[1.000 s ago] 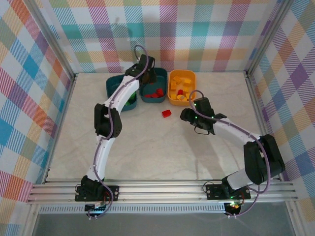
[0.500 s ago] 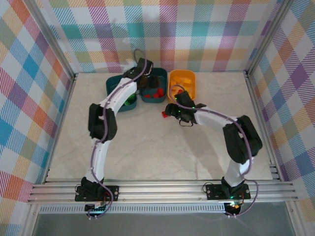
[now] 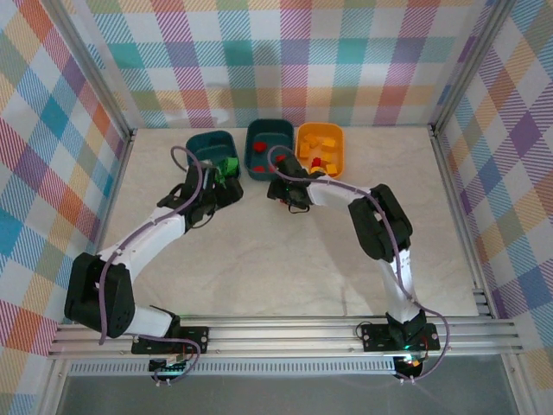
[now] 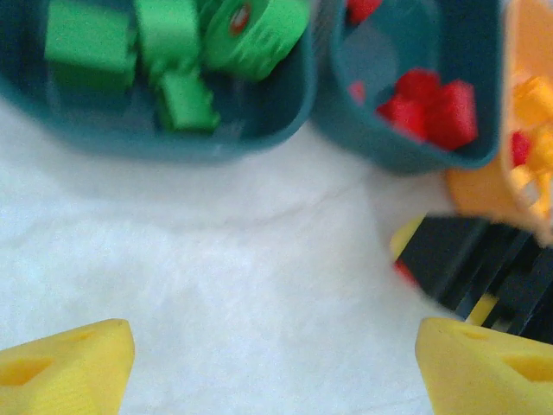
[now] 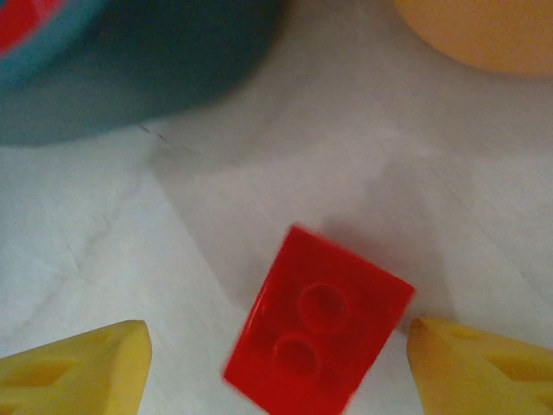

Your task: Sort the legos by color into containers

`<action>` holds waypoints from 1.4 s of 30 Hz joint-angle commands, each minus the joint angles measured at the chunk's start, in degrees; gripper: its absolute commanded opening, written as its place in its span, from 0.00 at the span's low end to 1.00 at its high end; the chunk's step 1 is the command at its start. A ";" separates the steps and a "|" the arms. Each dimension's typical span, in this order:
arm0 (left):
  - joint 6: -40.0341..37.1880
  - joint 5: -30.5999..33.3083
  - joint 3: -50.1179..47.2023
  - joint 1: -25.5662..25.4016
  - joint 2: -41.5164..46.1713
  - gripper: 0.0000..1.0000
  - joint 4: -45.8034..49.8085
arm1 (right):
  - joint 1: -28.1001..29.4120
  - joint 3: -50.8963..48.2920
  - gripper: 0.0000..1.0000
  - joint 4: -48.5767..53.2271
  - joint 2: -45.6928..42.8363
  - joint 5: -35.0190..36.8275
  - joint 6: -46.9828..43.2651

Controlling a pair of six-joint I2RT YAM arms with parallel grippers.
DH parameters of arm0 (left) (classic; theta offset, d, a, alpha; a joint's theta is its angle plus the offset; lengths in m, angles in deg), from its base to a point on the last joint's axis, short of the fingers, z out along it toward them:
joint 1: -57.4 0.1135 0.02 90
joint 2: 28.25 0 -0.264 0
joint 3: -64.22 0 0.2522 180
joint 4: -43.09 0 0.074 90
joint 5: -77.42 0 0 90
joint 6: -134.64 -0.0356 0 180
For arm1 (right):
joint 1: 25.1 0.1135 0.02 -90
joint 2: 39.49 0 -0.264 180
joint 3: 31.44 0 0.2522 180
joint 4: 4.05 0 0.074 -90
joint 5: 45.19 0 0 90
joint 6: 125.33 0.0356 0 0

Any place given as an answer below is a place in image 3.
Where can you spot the aluminium side rail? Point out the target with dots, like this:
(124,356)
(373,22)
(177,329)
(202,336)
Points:
(118,173)
(447,173)

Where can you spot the left electronics board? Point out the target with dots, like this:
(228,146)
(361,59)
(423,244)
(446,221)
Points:
(168,369)

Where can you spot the right electronics board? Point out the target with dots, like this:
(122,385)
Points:
(410,365)

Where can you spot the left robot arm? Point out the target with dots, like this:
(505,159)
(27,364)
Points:
(147,235)

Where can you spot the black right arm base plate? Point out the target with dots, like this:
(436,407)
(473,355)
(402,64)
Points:
(373,337)

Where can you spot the yellow plastic container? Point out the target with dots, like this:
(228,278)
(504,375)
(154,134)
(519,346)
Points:
(339,156)

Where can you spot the dark green long lego brick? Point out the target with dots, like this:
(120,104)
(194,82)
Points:
(220,177)

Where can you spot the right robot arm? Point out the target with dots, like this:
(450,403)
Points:
(380,225)

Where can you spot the electronics board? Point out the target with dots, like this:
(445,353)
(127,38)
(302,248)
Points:
(410,365)
(168,369)

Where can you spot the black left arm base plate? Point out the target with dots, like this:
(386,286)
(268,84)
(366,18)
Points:
(198,335)

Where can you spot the red sloped lego brick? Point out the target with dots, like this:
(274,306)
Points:
(261,168)

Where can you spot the aluminium mounting rail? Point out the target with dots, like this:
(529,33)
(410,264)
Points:
(281,337)

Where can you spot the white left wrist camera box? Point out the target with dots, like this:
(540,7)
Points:
(208,164)

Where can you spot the teal plastic container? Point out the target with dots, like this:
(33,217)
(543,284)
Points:
(272,134)
(207,144)

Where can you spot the aluminium frame post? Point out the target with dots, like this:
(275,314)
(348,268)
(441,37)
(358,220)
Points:
(467,65)
(94,65)

